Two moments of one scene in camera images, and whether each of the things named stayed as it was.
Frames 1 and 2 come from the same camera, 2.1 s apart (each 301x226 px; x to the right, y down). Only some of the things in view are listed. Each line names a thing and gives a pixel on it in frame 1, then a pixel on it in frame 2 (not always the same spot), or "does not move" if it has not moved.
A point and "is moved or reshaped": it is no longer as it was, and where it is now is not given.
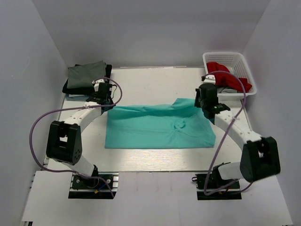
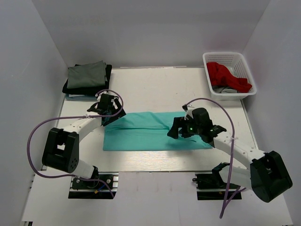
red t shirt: (225, 79) does not move
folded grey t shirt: (83, 75) does not move
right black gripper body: (199, 102) → (190, 128)
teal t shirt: (178, 125) is moved or reshaped
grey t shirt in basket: (224, 90) does not move
